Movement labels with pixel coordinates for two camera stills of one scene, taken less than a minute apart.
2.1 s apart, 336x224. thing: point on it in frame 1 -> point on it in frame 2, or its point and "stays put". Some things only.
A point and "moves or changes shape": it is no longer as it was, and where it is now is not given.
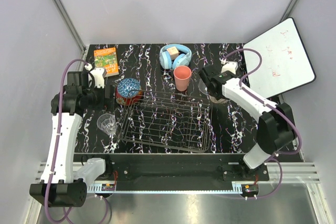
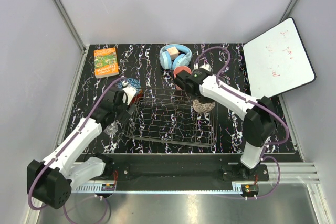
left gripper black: (101, 104) -> (124, 116)
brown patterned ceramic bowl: (218, 102) moves or changes shape
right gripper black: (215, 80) -> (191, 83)
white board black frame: (285, 63) stays put
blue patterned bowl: (128, 87) stays put
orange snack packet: (106, 60) stays put
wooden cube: (174, 52) stays put
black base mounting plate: (177, 169) stays put
